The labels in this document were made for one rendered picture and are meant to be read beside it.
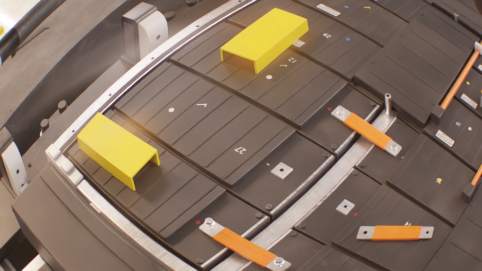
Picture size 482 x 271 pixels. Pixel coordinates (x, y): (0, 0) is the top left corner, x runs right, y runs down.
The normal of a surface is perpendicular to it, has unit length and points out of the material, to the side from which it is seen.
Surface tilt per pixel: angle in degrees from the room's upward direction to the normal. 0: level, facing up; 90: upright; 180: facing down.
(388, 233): 0
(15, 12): 0
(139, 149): 0
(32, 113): 90
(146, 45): 90
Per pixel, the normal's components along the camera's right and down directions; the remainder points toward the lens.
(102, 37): 0.80, 0.37
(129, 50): -0.67, 0.56
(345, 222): -0.08, -0.71
